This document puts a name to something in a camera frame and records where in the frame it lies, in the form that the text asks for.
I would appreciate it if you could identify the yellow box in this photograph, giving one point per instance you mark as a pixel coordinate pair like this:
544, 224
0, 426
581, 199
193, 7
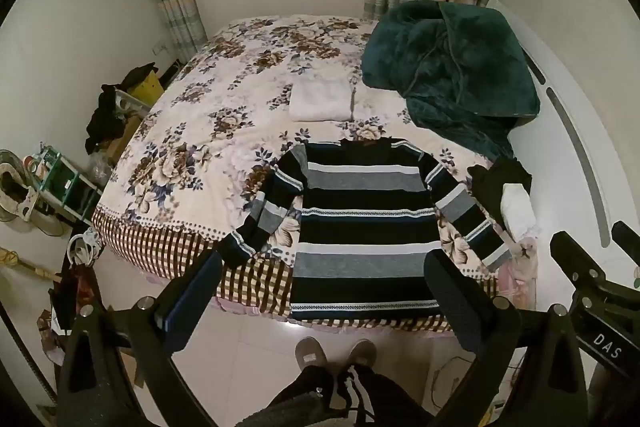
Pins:
149, 89

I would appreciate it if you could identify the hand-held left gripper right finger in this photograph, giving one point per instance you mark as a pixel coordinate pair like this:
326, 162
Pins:
450, 302

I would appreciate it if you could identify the black cloth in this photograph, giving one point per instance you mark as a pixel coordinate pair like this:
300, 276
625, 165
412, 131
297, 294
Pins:
492, 187

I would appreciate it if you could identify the green and white rack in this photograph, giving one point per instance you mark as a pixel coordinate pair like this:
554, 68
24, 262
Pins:
67, 182

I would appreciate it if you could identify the striped knit sweater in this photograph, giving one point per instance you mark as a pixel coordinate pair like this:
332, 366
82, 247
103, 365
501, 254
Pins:
360, 227

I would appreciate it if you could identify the floor fan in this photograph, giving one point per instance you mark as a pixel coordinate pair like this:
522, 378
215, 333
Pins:
15, 192

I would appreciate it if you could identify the hanging black garment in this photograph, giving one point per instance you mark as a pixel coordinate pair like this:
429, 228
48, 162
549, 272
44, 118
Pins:
102, 117

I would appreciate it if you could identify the white bed headboard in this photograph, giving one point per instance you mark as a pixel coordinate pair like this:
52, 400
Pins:
575, 72

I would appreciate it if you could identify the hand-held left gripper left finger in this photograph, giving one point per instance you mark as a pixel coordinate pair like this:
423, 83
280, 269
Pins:
172, 309

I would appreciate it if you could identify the dark green plush blanket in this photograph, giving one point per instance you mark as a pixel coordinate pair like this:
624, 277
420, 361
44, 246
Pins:
440, 67

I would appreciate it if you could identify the cardboard box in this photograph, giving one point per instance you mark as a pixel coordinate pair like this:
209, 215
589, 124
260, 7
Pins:
125, 137

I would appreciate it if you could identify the person's black pants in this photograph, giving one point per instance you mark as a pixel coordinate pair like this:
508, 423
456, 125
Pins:
320, 394

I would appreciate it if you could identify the grey slipper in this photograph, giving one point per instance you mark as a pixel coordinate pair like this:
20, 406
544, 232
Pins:
361, 353
311, 353

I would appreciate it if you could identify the folded white towel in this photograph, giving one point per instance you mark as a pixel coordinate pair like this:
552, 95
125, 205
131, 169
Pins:
320, 102

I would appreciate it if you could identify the white cloth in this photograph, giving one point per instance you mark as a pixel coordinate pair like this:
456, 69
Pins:
517, 212

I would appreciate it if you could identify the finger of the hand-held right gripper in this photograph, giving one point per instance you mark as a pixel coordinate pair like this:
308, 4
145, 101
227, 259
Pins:
575, 257
627, 239

